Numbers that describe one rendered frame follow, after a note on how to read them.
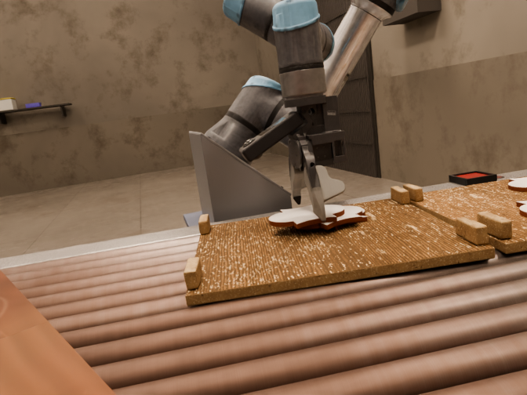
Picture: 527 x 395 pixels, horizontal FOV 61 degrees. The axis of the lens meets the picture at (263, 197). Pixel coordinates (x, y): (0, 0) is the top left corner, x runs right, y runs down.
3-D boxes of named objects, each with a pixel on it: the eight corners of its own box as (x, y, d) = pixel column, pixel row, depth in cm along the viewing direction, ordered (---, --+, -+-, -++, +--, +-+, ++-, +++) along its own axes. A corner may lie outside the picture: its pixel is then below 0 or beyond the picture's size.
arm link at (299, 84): (285, 71, 70) (274, 76, 78) (288, 101, 71) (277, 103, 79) (330, 66, 71) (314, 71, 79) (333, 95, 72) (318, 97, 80)
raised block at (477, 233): (454, 234, 66) (453, 216, 65) (467, 233, 66) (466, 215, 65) (477, 247, 60) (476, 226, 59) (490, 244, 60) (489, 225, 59)
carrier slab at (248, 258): (203, 233, 91) (201, 226, 91) (397, 204, 93) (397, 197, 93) (187, 307, 57) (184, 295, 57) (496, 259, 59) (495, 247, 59)
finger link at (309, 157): (322, 182, 70) (307, 135, 73) (313, 183, 70) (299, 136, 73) (317, 195, 74) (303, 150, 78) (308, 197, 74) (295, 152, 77)
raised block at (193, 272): (190, 276, 64) (187, 257, 63) (203, 273, 64) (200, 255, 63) (186, 292, 58) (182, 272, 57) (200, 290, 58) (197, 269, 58)
